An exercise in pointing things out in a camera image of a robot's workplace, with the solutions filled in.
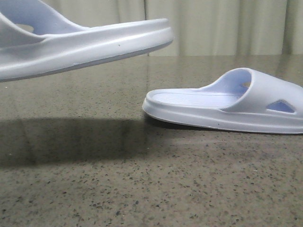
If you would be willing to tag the light blue right-side slipper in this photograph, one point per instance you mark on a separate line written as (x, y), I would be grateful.
(242, 99)

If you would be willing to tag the light blue left-side slipper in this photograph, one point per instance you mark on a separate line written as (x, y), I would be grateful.
(36, 40)

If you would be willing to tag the pale green curtain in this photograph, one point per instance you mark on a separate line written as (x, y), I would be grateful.
(204, 27)

